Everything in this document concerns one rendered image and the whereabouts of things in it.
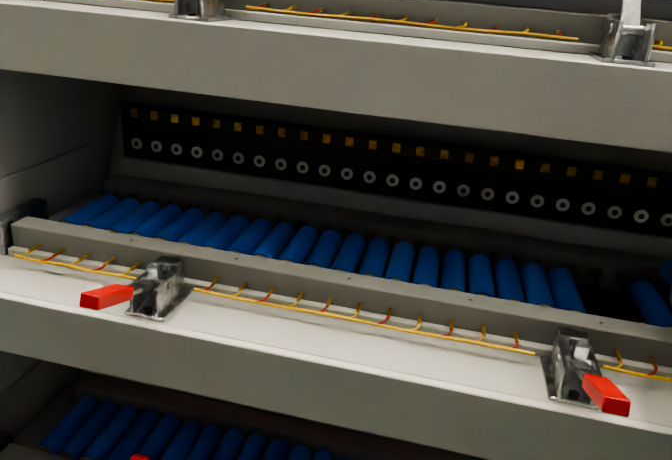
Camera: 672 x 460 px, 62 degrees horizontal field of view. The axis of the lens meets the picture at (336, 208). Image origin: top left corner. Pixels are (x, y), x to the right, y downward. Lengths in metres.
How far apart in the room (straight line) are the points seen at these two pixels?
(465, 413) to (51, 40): 0.36
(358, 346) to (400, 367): 0.03
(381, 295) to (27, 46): 0.29
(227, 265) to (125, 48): 0.16
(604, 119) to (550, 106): 0.03
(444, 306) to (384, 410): 0.08
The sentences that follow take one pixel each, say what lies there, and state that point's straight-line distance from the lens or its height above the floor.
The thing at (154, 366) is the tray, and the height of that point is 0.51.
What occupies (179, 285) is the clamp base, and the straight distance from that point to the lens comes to 0.41.
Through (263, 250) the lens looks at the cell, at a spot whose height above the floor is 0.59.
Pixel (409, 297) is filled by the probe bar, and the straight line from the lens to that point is 0.38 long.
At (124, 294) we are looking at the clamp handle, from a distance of 0.35.
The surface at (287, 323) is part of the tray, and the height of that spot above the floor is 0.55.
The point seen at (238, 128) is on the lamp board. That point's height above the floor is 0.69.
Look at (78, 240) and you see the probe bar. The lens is 0.45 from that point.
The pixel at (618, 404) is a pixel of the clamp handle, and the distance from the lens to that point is 0.30.
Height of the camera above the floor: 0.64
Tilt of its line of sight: 1 degrees down
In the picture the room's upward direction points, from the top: 9 degrees clockwise
